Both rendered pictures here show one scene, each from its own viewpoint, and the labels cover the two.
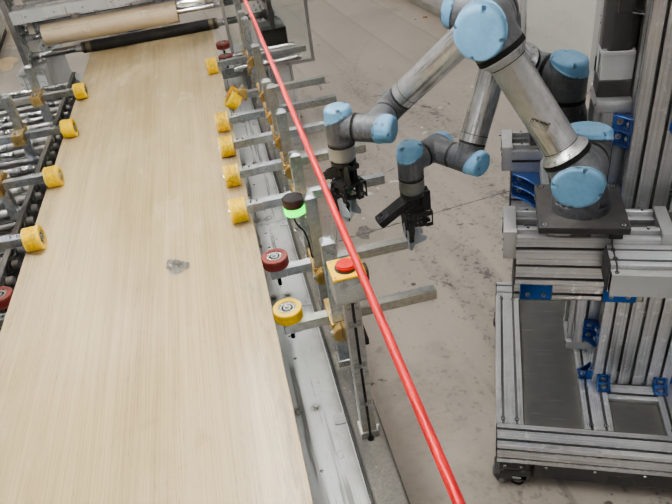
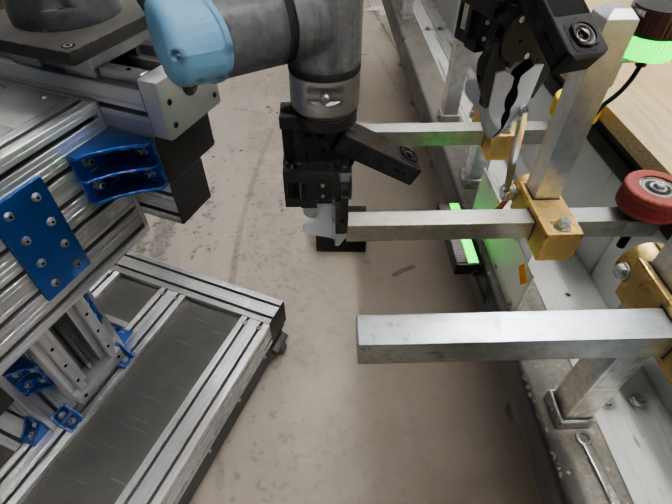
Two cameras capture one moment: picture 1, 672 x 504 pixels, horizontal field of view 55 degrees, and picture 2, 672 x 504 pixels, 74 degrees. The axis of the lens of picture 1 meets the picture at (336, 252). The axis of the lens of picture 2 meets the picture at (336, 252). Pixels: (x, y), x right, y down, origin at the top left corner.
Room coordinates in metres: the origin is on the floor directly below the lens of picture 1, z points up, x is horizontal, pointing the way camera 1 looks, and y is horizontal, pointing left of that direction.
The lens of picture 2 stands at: (2.09, -0.19, 1.26)
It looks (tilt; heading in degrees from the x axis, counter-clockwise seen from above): 46 degrees down; 186
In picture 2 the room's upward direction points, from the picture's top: straight up
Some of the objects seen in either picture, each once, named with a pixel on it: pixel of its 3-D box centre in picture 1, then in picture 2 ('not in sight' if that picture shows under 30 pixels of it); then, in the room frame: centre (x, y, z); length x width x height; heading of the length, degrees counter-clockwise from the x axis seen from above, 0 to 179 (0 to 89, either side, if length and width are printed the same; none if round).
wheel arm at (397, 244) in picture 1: (339, 258); (500, 224); (1.60, -0.01, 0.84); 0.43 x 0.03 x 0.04; 98
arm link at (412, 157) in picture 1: (410, 160); (320, 9); (1.64, -0.25, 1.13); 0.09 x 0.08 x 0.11; 127
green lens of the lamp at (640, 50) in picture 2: (294, 208); (646, 42); (1.55, 0.10, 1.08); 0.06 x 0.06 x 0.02
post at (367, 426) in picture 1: (360, 369); (466, 23); (1.05, -0.02, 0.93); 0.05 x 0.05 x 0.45; 8
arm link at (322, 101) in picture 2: (411, 184); (324, 90); (1.64, -0.25, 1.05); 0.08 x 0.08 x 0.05
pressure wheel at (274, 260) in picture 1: (277, 269); (639, 216); (1.58, 0.18, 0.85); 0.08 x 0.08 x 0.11
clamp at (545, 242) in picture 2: (319, 265); (543, 214); (1.58, 0.06, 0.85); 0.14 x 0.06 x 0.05; 8
